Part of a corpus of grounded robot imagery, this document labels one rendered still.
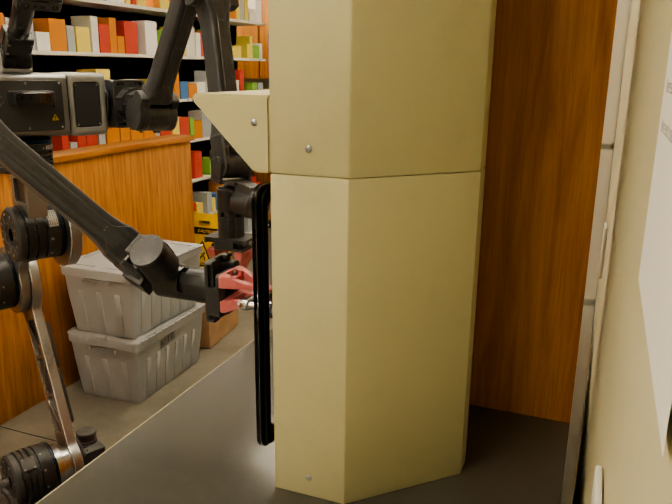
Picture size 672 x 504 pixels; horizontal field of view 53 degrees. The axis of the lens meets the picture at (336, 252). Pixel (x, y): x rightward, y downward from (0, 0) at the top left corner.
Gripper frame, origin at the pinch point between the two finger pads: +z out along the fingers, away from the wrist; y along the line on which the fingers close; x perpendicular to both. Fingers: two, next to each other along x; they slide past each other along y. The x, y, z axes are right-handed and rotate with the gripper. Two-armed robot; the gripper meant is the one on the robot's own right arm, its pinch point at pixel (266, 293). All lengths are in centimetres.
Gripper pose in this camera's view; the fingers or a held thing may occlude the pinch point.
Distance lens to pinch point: 107.0
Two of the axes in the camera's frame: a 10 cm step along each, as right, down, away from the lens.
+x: 3.6, -2.4, 9.0
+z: 9.3, 1.0, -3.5
